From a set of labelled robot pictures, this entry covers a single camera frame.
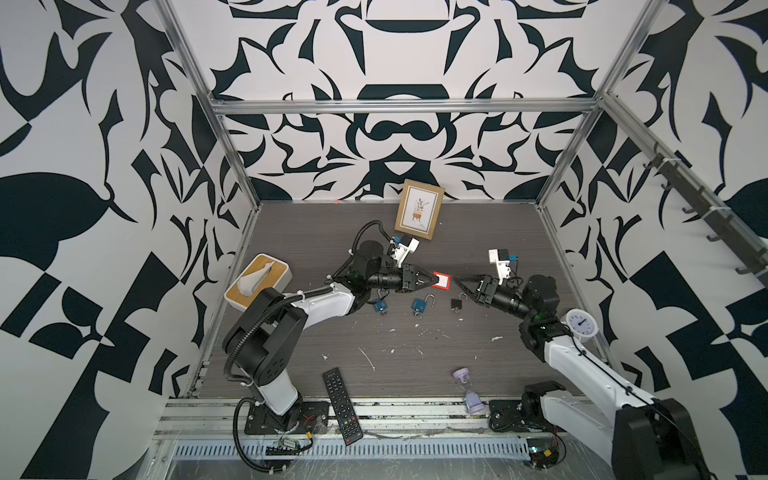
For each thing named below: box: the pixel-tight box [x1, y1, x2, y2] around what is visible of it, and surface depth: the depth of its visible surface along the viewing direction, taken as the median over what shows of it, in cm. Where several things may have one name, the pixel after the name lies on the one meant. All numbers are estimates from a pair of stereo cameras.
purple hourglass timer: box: [453, 368, 486, 415], surface depth 77 cm
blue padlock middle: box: [411, 293, 436, 314], surface depth 96 cm
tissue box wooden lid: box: [224, 253, 288, 308], surface depth 95 cm
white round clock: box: [565, 308, 600, 343], surface depth 89 cm
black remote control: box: [322, 367, 364, 446], surface depth 76 cm
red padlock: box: [432, 271, 452, 291], surface depth 77 cm
